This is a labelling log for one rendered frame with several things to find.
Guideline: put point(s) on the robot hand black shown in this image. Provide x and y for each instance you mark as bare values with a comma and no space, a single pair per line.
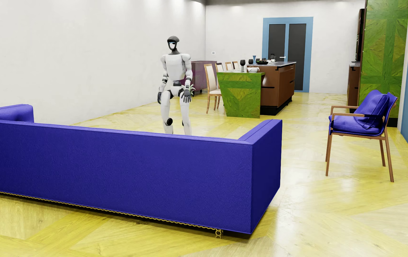
159,98
187,95

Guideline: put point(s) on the long blue fabric sofa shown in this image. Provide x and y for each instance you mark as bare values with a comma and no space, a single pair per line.
118,171

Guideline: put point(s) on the small green spiky plant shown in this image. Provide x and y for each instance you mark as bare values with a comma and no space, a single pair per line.
192,87

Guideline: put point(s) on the robot right leg white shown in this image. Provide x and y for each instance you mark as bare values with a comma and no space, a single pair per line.
165,107

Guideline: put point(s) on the robot leg white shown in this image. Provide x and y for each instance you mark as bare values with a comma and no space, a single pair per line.
165,107
186,114

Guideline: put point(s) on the robot left leg white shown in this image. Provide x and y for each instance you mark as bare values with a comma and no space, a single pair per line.
186,114

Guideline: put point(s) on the purple sideboard cabinet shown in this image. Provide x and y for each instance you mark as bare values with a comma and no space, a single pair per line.
201,75

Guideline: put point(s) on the wooden dining chair cream seat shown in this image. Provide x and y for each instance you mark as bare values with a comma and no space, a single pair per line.
235,65
229,66
211,82
219,67

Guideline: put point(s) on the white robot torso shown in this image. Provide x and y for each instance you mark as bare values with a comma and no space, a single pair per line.
174,69

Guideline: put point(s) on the green marble dining table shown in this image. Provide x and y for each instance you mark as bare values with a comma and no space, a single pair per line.
241,94

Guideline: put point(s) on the robot head black visor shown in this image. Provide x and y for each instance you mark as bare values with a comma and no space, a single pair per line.
173,42

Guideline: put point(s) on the tall dark wine glass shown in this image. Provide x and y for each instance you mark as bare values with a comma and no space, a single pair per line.
242,62

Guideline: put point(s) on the white bowl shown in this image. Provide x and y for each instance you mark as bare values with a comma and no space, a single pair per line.
253,69

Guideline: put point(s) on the black bowl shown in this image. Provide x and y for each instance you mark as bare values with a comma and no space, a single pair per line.
262,62

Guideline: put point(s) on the brown kitchen island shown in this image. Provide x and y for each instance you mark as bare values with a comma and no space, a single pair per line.
279,84

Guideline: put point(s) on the blue-framed dark double door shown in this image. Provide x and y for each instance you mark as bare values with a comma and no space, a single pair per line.
288,53

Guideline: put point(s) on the brown low kitchen cabinet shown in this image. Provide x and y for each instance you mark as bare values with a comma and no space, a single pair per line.
353,85

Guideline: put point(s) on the blue cushioned wooden armchair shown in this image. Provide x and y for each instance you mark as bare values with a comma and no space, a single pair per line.
357,123

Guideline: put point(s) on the tall green marble cabinet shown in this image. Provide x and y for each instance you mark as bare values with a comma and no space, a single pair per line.
384,53

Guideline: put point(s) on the dark wall cabinet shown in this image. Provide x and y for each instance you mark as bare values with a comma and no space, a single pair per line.
360,35

